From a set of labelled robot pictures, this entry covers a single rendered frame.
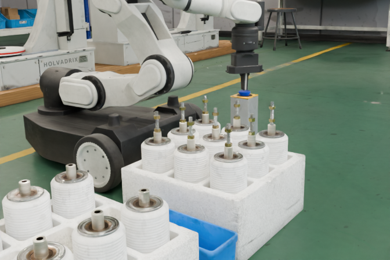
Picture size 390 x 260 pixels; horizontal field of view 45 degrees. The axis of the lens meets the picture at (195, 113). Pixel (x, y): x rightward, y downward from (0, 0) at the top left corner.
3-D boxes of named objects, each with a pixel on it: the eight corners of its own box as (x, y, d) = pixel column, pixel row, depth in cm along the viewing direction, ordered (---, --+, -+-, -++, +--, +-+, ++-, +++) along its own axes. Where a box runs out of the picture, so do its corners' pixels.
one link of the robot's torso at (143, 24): (151, 104, 165) (82, 2, 173) (180, 94, 179) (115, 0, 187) (177, 78, 156) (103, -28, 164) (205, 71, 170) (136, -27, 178)
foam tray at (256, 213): (123, 225, 138) (120, 168, 133) (201, 181, 168) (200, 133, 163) (238, 268, 115) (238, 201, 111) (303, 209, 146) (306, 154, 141)
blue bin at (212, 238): (118, 258, 121) (115, 215, 118) (148, 240, 129) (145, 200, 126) (213, 302, 103) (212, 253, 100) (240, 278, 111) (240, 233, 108)
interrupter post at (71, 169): (64, 179, 108) (62, 165, 107) (72, 175, 110) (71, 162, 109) (70, 181, 107) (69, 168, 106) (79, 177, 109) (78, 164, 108)
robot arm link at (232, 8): (260, 24, 150) (223, 17, 145) (247, 22, 158) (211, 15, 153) (264, 3, 149) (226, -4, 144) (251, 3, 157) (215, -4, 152)
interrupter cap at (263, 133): (288, 134, 139) (288, 132, 138) (277, 140, 133) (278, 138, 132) (265, 130, 143) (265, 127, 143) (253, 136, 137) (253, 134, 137)
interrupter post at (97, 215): (89, 228, 85) (87, 212, 84) (99, 224, 87) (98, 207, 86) (97, 233, 83) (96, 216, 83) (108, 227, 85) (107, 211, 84)
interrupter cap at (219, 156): (207, 159, 119) (207, 156, 119) (224, 151, 124) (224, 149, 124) (231, 166, 114) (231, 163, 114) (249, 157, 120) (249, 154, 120)
